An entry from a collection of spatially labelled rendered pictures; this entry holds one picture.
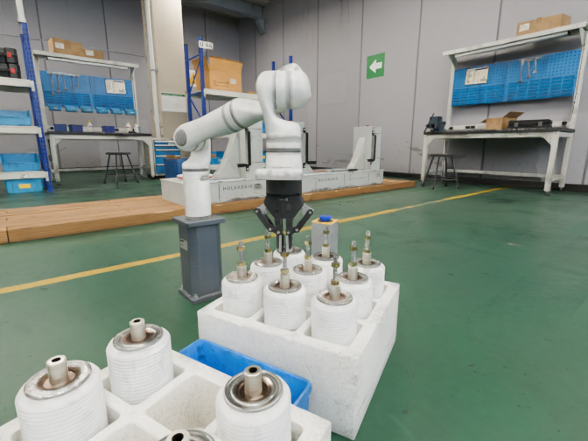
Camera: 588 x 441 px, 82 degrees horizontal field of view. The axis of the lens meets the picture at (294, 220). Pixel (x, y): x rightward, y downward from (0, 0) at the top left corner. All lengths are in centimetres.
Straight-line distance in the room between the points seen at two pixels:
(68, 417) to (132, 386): 10
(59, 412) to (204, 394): 21
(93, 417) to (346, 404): 42
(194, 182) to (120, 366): 75
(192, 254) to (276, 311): 58
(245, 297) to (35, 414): 42
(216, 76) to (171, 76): 146
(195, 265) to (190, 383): 67
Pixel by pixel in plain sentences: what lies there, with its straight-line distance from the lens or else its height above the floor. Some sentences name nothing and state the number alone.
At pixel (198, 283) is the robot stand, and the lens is 128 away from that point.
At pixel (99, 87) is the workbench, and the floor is 151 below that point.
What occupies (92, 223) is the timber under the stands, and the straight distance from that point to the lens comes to 260.
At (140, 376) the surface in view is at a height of 21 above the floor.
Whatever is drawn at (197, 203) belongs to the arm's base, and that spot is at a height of 36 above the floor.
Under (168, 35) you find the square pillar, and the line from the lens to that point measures 748.
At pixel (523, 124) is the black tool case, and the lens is 503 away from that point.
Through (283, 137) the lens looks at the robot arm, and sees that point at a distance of 66.
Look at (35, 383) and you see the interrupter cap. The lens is 59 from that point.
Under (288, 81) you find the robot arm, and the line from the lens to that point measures 67.
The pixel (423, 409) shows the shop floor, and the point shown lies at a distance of 88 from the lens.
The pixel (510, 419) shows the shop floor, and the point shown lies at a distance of 93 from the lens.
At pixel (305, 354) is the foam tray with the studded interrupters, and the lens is 71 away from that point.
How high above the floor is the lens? 56
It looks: 12 degrees down
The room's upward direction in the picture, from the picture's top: straight up
